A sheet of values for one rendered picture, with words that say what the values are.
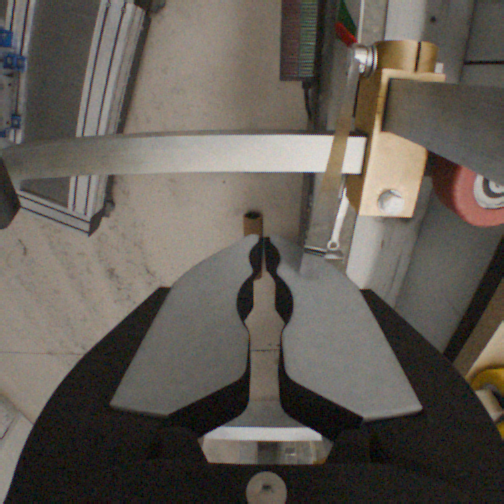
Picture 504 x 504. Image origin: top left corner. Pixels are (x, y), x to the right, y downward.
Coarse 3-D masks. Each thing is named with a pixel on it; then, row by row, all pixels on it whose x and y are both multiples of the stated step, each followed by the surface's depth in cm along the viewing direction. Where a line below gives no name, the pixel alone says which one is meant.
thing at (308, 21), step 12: (312, 0) 28; (312, 12) 29; (312, 24) 29; (300, 36) 30; (312, 36) 30; (300, 48) 31; (312, 48) 31; (300, 60) 32; (312, 60) 32; (300, 72) 32; (312, 72) 32
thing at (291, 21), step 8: (288, 0) 28; (296, 0) 28; (288, 8) 29; (296, 8) 29; (288, 16) 29; (296, 16) 29; (288, 24) 30; (296, 24) 29; (288, 32) 30; (296, 32) 30; (288, 40) 30; (296, 40) 30; (288, 48) 31; (296, 48) 31; (288, 56) 31; (296, 56) 31; (288, 64) 32; (296, 64) 32; (288, 72) 32; (296, 72) 32
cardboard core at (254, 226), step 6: (246, 216) 117; (252, 216) 118; (258, 216) 117; (246, 222) 113; (252, 222) 112; (258, 222) 113; (246, 228) 115; (252, 228) 114; (258, 228) 114; (246, 234) 116; (258, 234) 116; (258, 276) 127
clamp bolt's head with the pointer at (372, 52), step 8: (336, 24) 27; (336, 32) 27; (344, 32) 24; (344, 40) 25; (352, 40) 22; (368, 48) 19; (352, 56) 19; (368, 56) 19; (376, 56) 19; (368, 64) 19; (368, 72) 20
